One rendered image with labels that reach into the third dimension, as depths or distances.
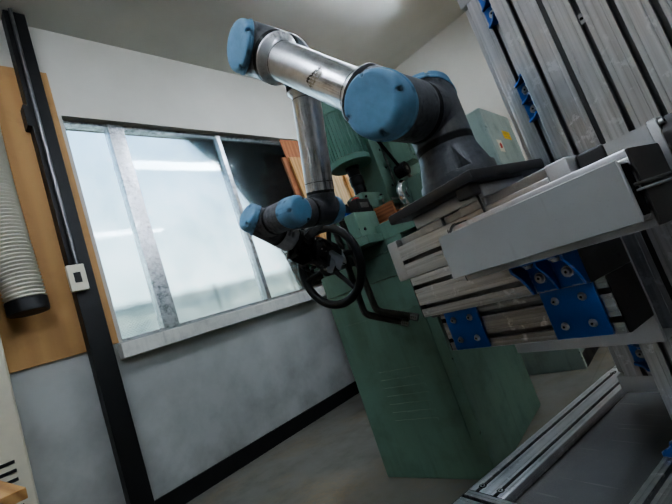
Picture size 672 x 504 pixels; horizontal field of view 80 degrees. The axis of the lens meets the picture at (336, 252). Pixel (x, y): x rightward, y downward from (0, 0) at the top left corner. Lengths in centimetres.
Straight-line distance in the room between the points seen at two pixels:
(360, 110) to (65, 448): 195
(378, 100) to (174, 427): 204
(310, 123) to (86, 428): 175
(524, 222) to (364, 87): 35
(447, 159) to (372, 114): 17
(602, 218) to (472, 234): 17
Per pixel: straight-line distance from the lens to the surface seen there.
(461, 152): 79
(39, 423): 225
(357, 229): 136
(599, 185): 52
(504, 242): 58
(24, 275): 214
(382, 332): 150
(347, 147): 164
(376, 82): 72
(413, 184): 171
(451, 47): 416
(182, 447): 243
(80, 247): 234
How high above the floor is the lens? 68
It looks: 7 degrees up
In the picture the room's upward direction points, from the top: 19 degrees counter-clockwise
